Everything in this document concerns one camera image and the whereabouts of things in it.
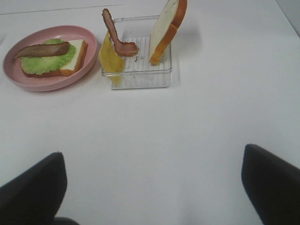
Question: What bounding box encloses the pink round plate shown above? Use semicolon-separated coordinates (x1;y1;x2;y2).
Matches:
2;25;98;91

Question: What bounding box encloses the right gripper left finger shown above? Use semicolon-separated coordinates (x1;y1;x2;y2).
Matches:
0;152;68;225

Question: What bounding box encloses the reddish bacon strip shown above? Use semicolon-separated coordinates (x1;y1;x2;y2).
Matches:
102;8;138;57

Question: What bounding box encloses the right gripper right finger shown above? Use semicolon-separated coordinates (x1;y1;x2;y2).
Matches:
241;144;300;225

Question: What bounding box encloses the green lettuce leaf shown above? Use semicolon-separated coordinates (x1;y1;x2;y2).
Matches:
21;45;76;75

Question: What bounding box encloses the brown bacon strip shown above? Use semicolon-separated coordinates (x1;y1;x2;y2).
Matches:
13;42;71;59

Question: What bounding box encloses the bread slice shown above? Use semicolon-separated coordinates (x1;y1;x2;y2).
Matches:
21;39;88;78
149;0;188;65

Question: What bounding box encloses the yellow cheese slice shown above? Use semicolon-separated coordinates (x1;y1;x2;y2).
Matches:
99;31;125;74

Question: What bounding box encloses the right clear plastic tray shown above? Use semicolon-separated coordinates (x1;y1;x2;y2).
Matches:
99;15;172;90

